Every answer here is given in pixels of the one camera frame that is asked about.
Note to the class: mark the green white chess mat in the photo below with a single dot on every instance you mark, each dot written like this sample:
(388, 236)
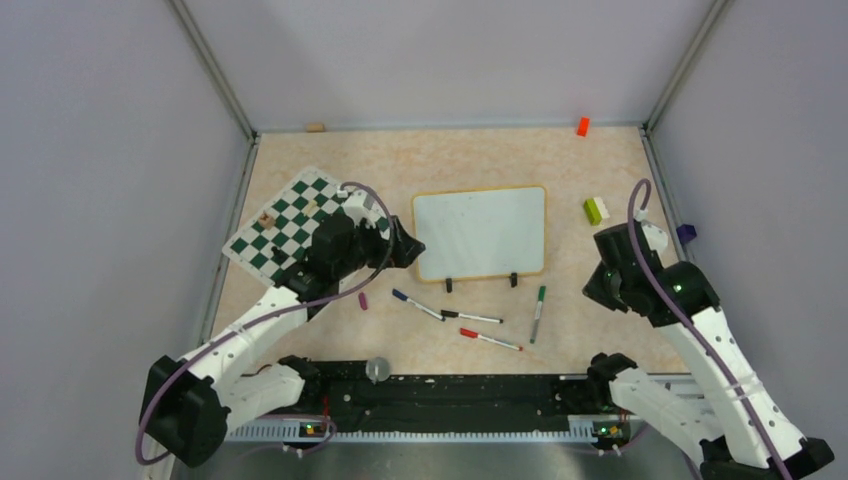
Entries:
(250, 246)

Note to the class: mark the yellow-framed whiteboard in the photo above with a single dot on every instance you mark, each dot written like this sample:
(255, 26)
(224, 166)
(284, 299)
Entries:
(479, 234)

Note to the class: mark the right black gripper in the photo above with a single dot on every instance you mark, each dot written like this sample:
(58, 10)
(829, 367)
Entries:
(594, 290)

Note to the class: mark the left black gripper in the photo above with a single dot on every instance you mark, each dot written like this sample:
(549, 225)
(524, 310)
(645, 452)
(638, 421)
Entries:
(407, 248)

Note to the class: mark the purple toy block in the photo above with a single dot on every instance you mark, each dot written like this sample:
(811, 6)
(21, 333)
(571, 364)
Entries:
(686, 233)

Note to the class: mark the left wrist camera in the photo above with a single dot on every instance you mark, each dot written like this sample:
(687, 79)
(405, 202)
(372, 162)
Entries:
(357, 206)

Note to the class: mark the green white toy block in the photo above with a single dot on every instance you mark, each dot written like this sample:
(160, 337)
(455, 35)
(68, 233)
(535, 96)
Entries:
(596, 211)

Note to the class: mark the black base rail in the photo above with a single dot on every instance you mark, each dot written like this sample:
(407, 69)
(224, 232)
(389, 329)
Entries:
(442, 404)

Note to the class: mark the wooden cube chess piece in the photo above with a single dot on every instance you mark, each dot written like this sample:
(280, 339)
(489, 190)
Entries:
(266, 220)

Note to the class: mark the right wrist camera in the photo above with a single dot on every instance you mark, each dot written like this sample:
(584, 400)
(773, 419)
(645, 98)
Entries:
(657, 239)

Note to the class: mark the black capped marker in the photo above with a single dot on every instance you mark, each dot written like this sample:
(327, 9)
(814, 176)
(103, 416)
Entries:
(449, 314)

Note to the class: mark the blue capped marker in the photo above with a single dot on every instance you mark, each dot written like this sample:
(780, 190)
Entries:
(405, 298)

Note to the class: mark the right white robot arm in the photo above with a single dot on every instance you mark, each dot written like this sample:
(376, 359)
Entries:
(742, 434)

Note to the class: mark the green capped marker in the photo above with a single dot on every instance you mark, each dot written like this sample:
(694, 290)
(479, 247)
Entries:
(537, 313)

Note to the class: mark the red capped marker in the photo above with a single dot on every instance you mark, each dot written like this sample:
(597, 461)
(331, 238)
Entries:
(477, 336)

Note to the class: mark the orange toy block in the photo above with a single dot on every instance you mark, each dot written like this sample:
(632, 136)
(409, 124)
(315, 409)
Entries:
(583, 127)

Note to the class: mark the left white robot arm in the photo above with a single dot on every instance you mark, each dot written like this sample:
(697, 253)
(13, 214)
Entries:
(192, 403)

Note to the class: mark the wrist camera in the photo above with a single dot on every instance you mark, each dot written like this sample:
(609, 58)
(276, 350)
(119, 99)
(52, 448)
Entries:
(657, 239)
(357, 206)

